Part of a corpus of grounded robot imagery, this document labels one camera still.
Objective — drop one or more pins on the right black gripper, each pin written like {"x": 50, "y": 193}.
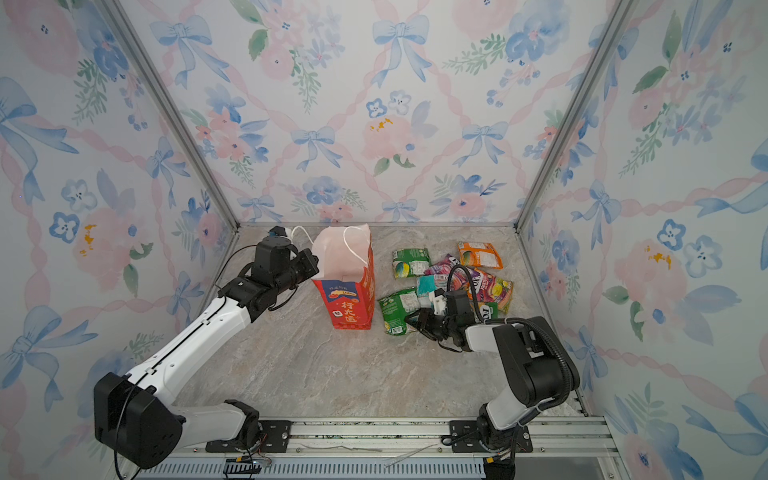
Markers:
{"x": 424, "y": 322}

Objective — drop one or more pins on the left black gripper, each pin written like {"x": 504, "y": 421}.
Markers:
{"x": 304, "y": 257}

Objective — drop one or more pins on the red paper bag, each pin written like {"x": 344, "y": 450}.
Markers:
{"x": 346, "y": 278}

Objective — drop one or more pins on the teal snack pack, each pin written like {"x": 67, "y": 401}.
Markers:
{"x": 431, "y": 283}

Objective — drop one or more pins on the green snack pack front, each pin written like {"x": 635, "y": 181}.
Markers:
{"x": 396, "y": 308}

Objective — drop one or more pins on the green snack pack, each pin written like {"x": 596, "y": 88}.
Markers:
{"x": 396, "y": 308}
{"x": 411, "y": 262}

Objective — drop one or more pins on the yellow green candy pack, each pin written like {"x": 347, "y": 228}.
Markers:
{"x": 489, "y": 310}

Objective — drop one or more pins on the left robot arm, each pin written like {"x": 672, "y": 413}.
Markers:
{"x": 135, "y": 413}

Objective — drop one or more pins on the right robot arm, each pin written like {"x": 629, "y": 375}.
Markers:
{"x": 540, "y": 374}

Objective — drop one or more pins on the purple berries candy pack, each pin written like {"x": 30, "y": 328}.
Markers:
{"x": 448, "y": 274}

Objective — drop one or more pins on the pink fruit candy pack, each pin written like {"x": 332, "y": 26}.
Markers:
{"x": 491, "y": 289}

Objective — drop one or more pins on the green snack pack back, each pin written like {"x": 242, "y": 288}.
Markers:
{"x": 411, "y": 262}

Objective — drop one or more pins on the orange snack pack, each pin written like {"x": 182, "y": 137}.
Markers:
{"x": 479, "y": 255}

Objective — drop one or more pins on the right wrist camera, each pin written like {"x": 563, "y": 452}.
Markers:
{"x": 438, "y": 302}

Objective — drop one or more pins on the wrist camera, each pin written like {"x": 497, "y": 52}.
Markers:
{"x": 280, "y": 231}
{"x": 438, "y": 302}

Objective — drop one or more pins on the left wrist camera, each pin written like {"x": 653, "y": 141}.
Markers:
{"x": 280, "y": 231}

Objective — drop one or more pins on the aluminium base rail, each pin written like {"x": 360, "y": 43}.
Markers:
{"x": 407, "y": 448}

